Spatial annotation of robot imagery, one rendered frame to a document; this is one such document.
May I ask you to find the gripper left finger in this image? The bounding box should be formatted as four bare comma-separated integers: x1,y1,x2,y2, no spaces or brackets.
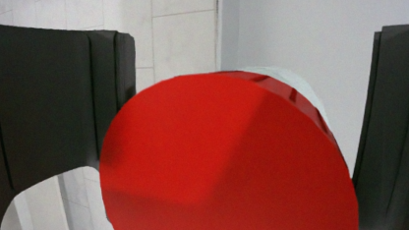
0,25,137,228

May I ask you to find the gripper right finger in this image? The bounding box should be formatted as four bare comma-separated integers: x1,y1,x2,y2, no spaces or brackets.
352,24,409,230

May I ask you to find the light grey tray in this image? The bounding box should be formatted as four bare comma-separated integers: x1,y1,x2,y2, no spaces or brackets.
215,0,409,178

